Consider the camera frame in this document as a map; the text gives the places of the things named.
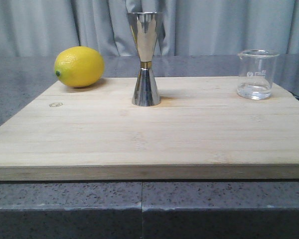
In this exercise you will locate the steel double jigger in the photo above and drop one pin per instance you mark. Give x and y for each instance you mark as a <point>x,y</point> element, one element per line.
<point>145,28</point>

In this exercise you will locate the grey curtain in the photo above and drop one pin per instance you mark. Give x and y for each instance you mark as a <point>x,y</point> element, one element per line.
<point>190,27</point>

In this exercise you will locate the clear glass beaker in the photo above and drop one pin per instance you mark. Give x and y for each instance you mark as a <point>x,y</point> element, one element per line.
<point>256,73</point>

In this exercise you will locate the yellow lemon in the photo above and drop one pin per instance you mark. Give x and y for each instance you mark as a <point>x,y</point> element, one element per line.
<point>79,66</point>

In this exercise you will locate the light wooden cutting board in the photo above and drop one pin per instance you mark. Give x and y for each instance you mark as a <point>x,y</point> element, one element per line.
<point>201,130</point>

